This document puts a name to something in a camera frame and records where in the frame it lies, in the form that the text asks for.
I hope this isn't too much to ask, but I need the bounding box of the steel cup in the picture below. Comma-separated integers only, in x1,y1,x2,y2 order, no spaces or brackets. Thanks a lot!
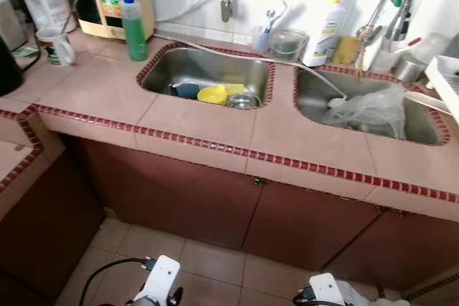
393,55,427,83

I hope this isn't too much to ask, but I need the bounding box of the black kettle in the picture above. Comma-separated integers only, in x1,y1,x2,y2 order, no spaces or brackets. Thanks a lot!
0,34,24,97

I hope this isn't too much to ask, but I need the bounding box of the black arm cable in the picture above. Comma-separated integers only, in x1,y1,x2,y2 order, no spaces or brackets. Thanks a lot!
293,288,316,306
77,258,155,306

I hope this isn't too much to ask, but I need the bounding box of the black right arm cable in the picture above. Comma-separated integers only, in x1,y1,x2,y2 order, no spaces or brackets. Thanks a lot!
293,288,316,306

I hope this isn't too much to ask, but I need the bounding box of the white filter hose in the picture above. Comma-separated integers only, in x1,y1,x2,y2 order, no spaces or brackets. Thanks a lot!
152,34,352,102

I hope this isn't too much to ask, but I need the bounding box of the small clear bucket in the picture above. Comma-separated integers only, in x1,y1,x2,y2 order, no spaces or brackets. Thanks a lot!
270,29,309,62

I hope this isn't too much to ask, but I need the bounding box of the steel sink basin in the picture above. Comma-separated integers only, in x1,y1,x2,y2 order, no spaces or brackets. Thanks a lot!
293,66,451,145
136,42,275,110

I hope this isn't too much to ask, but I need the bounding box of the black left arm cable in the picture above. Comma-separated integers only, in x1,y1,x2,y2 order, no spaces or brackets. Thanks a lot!
77,258,155,306

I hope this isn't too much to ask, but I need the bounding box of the white dish rack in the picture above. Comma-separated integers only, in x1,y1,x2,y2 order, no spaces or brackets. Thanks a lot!
425,55,459,124

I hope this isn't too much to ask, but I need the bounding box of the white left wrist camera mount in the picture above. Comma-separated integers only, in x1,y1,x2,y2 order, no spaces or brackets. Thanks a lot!
133,254,181,306

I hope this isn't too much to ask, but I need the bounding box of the dark red side cabinet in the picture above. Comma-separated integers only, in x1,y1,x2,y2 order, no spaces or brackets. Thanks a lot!
0,148,106,306

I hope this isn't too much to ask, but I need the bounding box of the white plastic cup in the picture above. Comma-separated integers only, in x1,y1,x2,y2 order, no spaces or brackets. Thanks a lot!
369,48,402,74

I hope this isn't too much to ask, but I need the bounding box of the white printed mug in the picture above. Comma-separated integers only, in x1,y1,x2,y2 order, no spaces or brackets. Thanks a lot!
36,28,76,67

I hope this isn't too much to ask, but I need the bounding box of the red-tipped white utensil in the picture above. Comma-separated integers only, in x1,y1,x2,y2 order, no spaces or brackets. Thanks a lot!
391,36,424,56

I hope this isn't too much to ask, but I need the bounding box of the bright yellow sponge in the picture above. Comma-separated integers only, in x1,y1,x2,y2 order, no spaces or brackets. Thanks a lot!
224,82,246,96

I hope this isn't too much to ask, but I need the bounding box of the dark blue mug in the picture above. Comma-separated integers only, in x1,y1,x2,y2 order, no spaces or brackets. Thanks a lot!
170,82,202,100

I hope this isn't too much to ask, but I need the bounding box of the mustard yellow sponge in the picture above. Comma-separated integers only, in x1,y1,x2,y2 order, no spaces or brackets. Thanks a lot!
331,36,359,65

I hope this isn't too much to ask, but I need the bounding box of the yellow plastic bowl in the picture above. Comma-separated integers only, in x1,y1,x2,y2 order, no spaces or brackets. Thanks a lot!
197,84,229,105

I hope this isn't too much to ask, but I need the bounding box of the white detergent bottle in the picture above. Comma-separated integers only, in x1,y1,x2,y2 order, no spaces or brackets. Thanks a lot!
301,0,344,67

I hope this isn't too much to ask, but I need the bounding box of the clear plastic bag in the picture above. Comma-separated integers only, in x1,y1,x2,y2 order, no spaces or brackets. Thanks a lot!
323,85,408,140

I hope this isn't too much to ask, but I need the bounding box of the clear toothbrush cup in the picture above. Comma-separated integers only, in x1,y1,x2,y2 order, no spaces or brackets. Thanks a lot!
251,27,273,54

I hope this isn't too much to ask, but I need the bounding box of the green dish soap bottle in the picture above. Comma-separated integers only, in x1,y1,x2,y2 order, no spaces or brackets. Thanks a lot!
119,0,149,62

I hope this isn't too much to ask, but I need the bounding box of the thin steel teaspoon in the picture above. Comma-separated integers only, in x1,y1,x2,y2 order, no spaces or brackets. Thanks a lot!
65,0,81,34

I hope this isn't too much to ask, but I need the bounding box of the clear plastic container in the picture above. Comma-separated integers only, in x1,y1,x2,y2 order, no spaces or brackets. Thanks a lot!
412,32,453,67

